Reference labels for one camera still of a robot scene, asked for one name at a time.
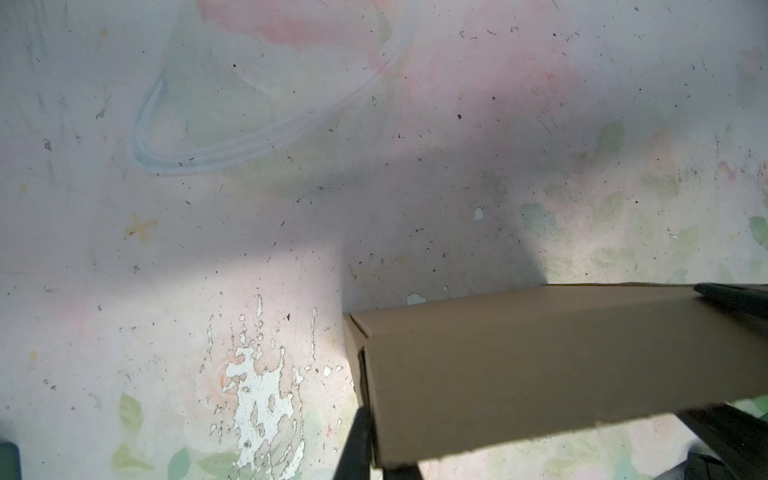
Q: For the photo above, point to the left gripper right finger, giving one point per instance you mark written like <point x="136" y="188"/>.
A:
<point x="409" y="472"/>

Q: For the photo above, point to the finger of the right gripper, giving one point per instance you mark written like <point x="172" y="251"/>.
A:
<point x="738" y="438"/>
<point x="747" y="300"/>

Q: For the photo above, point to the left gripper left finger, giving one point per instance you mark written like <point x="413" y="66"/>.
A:
<point x="356" y="456"/>

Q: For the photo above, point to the brown cardboard box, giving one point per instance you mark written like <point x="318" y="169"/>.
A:
<point x="458" y="375"/>

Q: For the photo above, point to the green rectangular block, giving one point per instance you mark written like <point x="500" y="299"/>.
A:
<point x="10" y="464"/>

